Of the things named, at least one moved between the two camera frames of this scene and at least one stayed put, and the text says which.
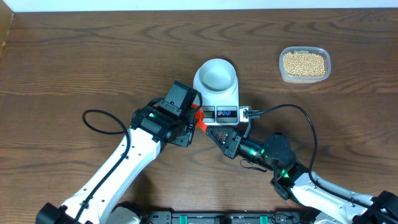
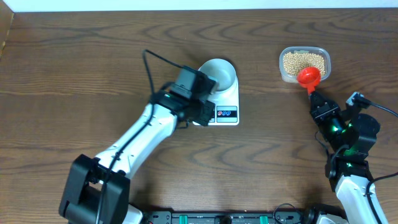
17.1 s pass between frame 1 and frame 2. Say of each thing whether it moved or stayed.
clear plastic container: stayed
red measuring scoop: moved
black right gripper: moved
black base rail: stayed
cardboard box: stayed
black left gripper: moved
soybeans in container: stayed
